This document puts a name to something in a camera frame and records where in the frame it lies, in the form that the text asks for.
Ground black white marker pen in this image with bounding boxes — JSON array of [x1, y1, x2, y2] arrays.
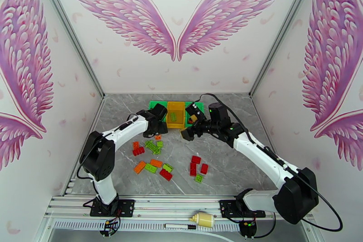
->
[[164, 222, 197, 231]]

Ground cream plastic bottle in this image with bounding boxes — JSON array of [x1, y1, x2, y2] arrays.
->
[[189, 211, 214, 228]]

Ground aluminium floor edge rail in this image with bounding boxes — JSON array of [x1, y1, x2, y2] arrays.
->
[[64, 94, 106, 196], [250, 95, 295, 197]]

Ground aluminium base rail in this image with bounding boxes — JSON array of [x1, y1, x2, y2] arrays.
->
[[42, 194, 315, 222]]

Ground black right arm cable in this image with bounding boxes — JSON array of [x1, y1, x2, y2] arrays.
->
[[198, 93, 344, 232]]

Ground white slotted cable duct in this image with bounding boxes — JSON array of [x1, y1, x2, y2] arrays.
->
[[52, 219, 245, 232]]

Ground yellow plastic storage bin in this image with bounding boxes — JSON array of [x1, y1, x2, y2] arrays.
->
[[166, 101, 186, 129]]

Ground aluminium frame post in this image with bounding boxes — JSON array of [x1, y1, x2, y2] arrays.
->
[[249, 0, 319, 99], [29, 0, 106, 99]]

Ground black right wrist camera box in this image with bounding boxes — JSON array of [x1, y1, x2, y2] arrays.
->
[[186, 103, 206, 118]]

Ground large green lego plate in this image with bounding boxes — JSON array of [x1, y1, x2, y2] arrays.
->
[[145, 140, 161, 154]]

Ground black base cable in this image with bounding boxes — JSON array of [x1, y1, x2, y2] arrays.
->
[[254, 212, 276, 239]]

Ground black controller box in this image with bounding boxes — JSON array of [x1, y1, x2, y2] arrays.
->
[[240, 220, 258, 237]]

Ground small circuit board with wires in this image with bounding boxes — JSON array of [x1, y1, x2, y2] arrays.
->
[[98, 219, 121, 237]]

